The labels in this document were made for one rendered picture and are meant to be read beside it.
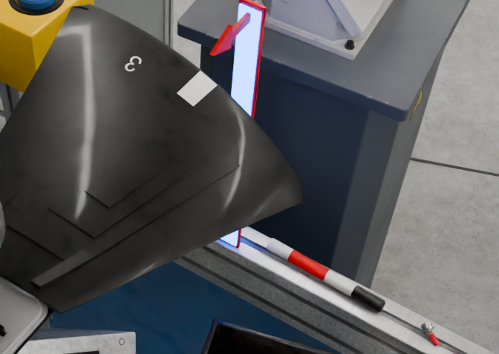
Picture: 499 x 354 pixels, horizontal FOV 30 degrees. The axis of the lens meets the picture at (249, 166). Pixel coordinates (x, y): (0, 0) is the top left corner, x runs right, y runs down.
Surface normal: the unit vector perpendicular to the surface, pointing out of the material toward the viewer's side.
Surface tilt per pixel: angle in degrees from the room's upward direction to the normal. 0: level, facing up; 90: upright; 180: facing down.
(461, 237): 0
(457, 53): 0
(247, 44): 90
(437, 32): 0
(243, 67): 90
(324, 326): 90
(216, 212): 21
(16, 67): 90
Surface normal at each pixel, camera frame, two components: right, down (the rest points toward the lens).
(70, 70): 0.15, -0.51
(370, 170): 0.33, 0.72
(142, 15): 0.86, 0.43
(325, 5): -0.45, 0.65
